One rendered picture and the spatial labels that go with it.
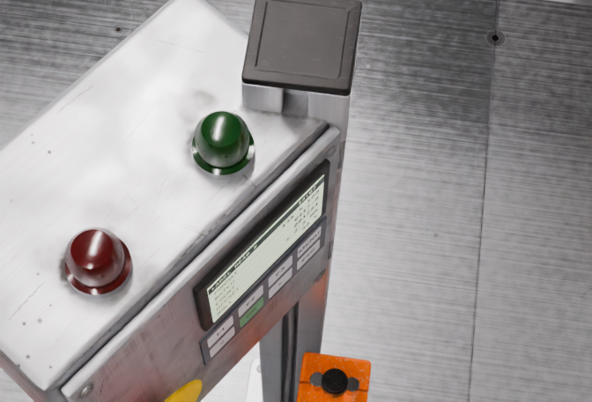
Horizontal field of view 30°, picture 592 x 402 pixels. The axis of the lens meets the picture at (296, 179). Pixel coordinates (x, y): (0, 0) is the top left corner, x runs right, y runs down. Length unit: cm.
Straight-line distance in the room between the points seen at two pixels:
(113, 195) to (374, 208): 72
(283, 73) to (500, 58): 82
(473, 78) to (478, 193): 14
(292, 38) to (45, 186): 12
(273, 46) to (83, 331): 14
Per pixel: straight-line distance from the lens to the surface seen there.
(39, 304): 45
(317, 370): 72
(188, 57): 48
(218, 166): 45
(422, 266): 114
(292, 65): 45
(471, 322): 112
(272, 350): 81
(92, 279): 43
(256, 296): 54
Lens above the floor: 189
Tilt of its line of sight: 65 degrees down
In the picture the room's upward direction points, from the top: 2 degrees clockwise
